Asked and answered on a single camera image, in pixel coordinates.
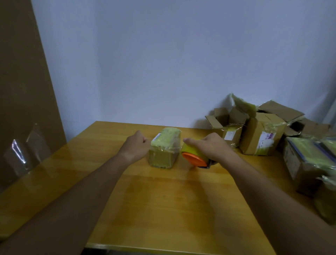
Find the orange dispenser with yellow tape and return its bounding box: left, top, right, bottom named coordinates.
left=181, top=143, right=219, bottom=170

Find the taped box with blue stripe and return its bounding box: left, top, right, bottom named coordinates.
left=282, top=136, right=336, bottom=197

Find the yellow wooden table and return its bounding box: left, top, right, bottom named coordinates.
left=0, top=120, right=336, bottom=255

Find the small box with 031 label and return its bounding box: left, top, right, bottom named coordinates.
left=146, top=127, right=183, bottom=170

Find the person's right hand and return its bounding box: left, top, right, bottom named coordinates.
left=182, top=132, right=234, bottom=169

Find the row of cardboard boxes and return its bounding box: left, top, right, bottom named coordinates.
left=204, top=92, right=332, bottom=157

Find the white metal shelf rack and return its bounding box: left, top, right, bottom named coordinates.
left=323, top=92, right=336, bottom=127

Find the large brown cardboard sheet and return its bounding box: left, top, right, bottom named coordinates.
left=0, top=0, right=68, bottom=193

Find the person's right forearm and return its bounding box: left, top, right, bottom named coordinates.
left=222, top=157, right=336, bottom=255

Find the person's left hand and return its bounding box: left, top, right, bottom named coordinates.
left=116, top=130, right=152, bottom=165

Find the person's left forearm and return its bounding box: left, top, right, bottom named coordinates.
left=0, top=153, right=132, bottom=255

